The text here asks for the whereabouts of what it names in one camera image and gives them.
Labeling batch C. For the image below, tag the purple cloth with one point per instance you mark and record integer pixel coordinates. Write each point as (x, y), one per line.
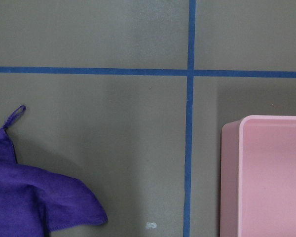
(35, 202)

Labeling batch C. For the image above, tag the pink plastic bin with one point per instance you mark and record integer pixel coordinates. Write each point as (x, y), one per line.
(258, 177)

